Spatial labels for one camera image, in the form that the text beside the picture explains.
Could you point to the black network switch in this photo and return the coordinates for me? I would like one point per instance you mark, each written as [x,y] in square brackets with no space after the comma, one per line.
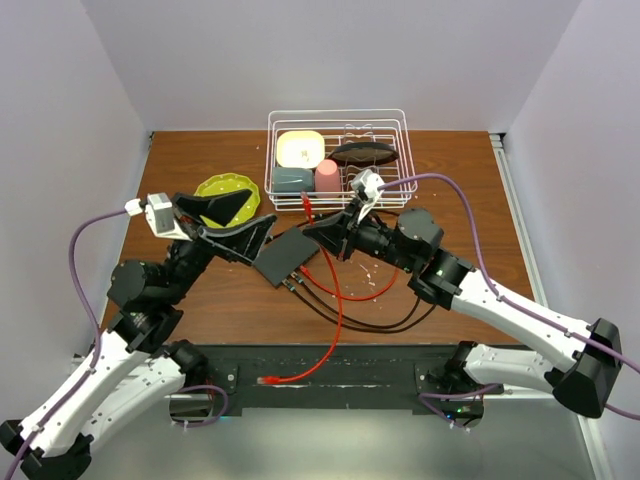
[284,256]

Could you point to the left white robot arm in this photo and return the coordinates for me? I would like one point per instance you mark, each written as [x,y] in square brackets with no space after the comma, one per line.
[131,365]

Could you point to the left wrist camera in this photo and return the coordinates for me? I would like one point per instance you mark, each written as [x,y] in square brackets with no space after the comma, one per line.
[160,217]

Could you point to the grey-blue cup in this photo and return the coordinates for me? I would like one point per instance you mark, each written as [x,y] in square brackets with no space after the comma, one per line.
[292,180]

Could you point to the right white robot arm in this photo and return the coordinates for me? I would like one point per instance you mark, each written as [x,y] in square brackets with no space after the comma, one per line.
[575,361]

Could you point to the pink plastic cup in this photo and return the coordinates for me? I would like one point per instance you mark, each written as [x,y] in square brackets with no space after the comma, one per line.
[327,179]

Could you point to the green scalloped plate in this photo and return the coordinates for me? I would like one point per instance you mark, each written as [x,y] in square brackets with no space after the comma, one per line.
[232,182]

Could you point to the yellow square bowl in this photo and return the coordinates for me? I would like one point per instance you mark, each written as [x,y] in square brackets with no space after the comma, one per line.
[300,149]

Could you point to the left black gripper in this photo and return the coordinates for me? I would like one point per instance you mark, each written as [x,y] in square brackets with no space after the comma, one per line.
[243,241]

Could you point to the dark brown oval plate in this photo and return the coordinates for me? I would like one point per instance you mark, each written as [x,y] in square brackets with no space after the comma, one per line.
[364,153]

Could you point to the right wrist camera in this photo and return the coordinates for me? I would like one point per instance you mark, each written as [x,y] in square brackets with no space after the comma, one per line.
[368,187]

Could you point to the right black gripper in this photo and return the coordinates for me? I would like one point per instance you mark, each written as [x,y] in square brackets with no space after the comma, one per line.
[337,236]

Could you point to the white wire dish rack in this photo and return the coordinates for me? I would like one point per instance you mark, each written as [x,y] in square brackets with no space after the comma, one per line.
[354,139]

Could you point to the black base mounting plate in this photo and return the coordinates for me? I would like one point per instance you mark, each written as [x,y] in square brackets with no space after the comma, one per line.
[373,377]

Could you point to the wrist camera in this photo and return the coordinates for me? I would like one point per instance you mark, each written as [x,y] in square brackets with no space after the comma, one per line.
[160,217]
[368,187]

